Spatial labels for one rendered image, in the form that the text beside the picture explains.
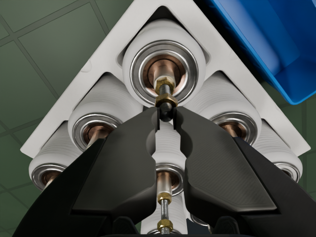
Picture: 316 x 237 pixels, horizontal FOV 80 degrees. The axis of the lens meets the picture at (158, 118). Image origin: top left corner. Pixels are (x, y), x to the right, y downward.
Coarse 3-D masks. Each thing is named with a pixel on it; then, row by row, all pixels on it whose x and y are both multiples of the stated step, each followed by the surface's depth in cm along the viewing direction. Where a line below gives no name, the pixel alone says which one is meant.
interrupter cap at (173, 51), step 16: (144, 48) 19; (160, 48) 19; (176, 48) 19; (144, 64) 20; (160, 64) 20; (176, 64) 20; (192, 64) 20; (144, 80) 21; (176, 80) 21; (192, 80) 21; (144, 96) 22; (176, 96) 22
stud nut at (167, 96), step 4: (160, 96) 14; (164, 96) 14; (168, 96) 14; (172, 96) 15; (156, 100) 14; (160, 100) 14; (164, 100) 14; (168, 100) 14; (172, 100) 14; (176, 100) 15; (156, 104) 14; (160, 104) 14; (172, 104) 14; (176, 104) 14
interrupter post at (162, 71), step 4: (160, 68) 20; (164, 68) 20; (168, 68) 20; (156, 72) 20; (160, 72) 19; (164, 72) 18; (168, 72) 19; (172, 72) 20; (156, 76) 19; (160, 76) 18; (164, 76) 18; (168, 76) 18; (172, 76) 18; (156, 80) 18; (172, 80) 18
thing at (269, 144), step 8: (264, 128) 33; (264, 136) 31; (272, 136) 31; (256, 144) 30; (264, 144) 29; (272, 144) 29; (280, 144) 30; (264, 152) 28; (272, 152) 28; (280, 152) 28; (288, 152) 28; (272, 160) 27; (280, 160) 27; (288, 160) 27; (296, 160) 28
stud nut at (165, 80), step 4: (160, 80) 18; (164, 80) 17; (168, 80) 17; (156, 84) 18; (160, 84) 17; (168, 84) 17; (172, 84) 17; (156, 88) 18; (172, 88) 18; (156, 92) 18; (172, 92) 18
